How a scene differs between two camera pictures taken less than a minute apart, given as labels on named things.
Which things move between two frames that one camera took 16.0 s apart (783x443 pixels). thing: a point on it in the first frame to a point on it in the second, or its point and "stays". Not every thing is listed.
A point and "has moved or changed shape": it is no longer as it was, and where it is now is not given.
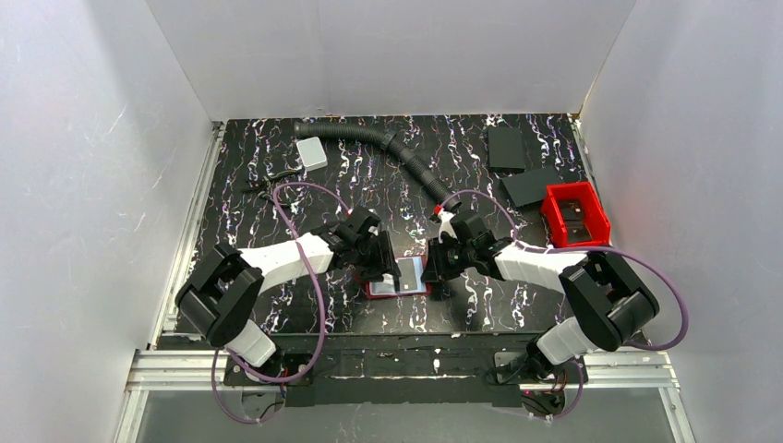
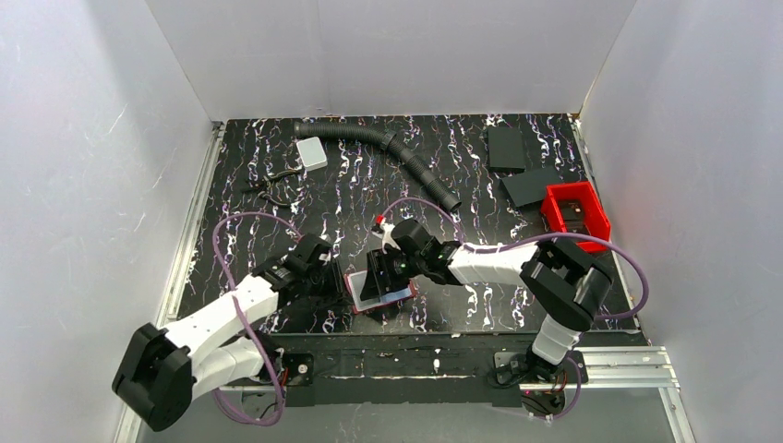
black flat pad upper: (505, 149) stays
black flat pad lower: (529, 186) stays
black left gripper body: (379, 257) to (333, 280)
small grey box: (312, 153) stays
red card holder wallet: (411, 269) has moved or changed shape
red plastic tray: (594, 212) stays
